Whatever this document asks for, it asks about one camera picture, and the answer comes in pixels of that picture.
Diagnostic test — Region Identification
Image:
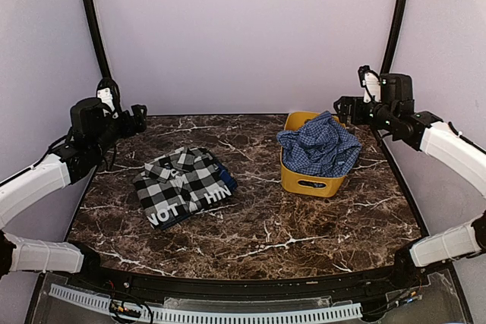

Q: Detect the black corner post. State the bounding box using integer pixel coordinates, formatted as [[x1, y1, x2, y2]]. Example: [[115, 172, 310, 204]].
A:
[[82, 0, 112, 77], [380, 0, 407, 74]]

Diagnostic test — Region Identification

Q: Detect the blue checked long sleeve shirt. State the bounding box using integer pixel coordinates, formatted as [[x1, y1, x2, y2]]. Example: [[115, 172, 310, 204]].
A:
[[276, 111, 361, 178]]

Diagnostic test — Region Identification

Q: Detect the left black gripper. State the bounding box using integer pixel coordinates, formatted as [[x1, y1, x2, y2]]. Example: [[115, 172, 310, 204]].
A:
[[90, 104, 147, 159]]

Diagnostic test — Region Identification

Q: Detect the black white plaid shirt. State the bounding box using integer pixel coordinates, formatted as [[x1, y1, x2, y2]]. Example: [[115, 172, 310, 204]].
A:
[[132, 147, 238, 230]]

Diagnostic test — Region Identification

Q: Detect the white slotted cable duct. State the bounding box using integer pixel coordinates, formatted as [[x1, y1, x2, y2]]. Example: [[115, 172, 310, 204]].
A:
[[49, 284, 362, 323]]

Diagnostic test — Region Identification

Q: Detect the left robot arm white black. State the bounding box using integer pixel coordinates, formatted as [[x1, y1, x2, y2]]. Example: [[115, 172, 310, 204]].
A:
[[1, 97, 147, 291]]

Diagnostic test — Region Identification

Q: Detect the black front rail frame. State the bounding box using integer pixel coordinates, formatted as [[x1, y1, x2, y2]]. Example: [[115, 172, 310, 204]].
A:
[[64, 266, 429, 303]]

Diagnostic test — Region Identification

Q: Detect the yellow plastic basket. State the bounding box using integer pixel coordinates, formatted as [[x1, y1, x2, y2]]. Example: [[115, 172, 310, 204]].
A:
[[280, 112, 346, 198]]

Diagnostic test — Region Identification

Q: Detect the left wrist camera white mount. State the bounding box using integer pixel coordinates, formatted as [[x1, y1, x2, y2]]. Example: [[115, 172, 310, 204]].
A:
[[96, 77, 122, 112]]

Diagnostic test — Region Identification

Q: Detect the left black corner post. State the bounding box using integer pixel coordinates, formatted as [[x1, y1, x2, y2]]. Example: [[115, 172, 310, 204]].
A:
[[82, 0, 112, 77]]

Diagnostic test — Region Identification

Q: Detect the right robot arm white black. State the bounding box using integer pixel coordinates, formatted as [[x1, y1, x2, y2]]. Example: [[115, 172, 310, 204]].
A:
[[333, 66, 485, 289]]

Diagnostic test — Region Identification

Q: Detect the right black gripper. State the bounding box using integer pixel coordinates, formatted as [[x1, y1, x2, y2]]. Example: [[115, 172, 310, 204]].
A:
[[334, 96, 397, 131]]

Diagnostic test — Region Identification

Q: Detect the right black corner post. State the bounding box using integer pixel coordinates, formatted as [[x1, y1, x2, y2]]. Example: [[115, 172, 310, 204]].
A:
[[380, 0, 407, 74]]

